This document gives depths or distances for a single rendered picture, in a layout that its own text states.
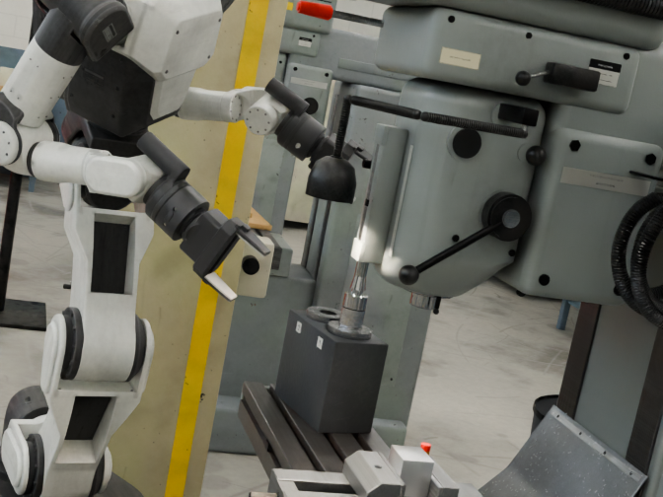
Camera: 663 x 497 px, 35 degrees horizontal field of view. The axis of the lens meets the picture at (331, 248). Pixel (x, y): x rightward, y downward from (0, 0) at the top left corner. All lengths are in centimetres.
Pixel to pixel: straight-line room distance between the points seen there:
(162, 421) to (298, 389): 140
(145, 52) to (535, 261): 79
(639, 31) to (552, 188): 26
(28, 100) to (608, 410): 113
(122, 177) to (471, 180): 59
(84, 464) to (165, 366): 121
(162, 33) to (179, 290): 157
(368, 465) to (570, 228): 48
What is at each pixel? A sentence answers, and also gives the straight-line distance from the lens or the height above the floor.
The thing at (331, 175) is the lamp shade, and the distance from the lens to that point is 151.
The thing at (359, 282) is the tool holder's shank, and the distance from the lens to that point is 205.
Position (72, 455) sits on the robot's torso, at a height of 75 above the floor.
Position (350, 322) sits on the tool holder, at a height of 114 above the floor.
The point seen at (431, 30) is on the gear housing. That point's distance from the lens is 149.
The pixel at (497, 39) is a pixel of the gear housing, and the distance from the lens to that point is 152.
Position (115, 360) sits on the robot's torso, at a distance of 207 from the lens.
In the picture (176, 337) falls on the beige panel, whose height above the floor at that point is 68.
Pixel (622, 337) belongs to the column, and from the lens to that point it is 186.
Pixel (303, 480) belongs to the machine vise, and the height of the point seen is 100.
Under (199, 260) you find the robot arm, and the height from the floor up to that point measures 127.
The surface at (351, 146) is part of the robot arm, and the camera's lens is 221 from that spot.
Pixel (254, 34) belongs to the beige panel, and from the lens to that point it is 328.
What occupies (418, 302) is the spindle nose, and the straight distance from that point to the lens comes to 165.
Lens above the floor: 163
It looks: 10 degrees down
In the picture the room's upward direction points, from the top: 11 degrees clockwise
